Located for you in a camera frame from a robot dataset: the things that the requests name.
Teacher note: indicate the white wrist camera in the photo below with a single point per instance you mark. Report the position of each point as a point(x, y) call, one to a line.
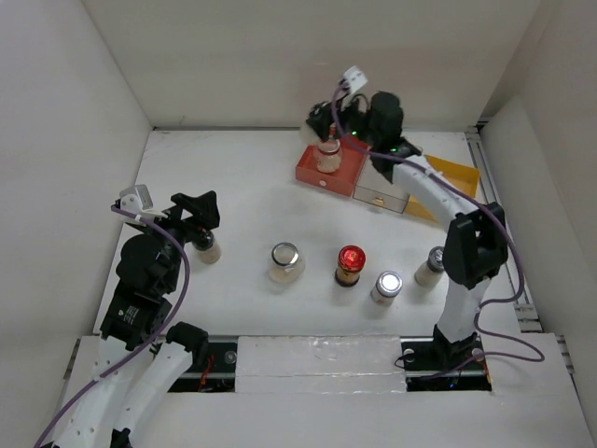
point(353, 80)
point(135, 201)

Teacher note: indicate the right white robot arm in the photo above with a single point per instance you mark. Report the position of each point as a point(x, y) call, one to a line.
point(476, 245)

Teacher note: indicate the yellow plastic bin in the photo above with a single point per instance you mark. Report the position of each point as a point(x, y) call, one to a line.
point(464, 178)

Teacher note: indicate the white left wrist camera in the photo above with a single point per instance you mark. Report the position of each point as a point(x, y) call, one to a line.
point(135, 201)

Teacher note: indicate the red-capped dark sauce bottle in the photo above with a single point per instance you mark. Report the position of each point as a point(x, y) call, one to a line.
point(351, 262)

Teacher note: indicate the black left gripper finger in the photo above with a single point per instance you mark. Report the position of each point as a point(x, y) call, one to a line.
point(205, 210)
point(187, 203)

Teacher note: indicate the silver-capped white shaker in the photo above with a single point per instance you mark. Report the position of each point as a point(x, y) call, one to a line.
point(431, 270)

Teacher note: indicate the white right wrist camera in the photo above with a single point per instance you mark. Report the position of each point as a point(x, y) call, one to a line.
point(353, 80)

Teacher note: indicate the silver-lid small jar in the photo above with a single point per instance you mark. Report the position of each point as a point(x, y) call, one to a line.
point(387, 287)

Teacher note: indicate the red plastic bin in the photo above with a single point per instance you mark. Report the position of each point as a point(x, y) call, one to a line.
point(343, 180)

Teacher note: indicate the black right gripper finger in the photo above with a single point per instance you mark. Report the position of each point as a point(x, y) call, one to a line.
point(320, 126)
point(321, 112)

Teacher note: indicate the glass jar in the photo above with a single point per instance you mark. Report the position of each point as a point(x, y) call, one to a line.
point(287, 263)
point(328, 156)

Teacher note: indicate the black-capped white bottle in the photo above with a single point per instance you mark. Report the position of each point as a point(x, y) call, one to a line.
point(308, 132)

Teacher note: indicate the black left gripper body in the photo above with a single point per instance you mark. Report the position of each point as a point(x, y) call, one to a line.
point(176, 250)

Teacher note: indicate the clear plastic bin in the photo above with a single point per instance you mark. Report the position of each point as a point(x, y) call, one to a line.
point(374, 189)

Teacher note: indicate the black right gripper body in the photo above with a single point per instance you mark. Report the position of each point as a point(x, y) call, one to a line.
point(354, 122)

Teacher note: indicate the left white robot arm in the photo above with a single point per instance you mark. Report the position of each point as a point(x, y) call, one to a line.
point(141, 351)

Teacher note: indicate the black-capped bottle near left gripper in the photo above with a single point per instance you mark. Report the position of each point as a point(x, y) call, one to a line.
point(207, 247)

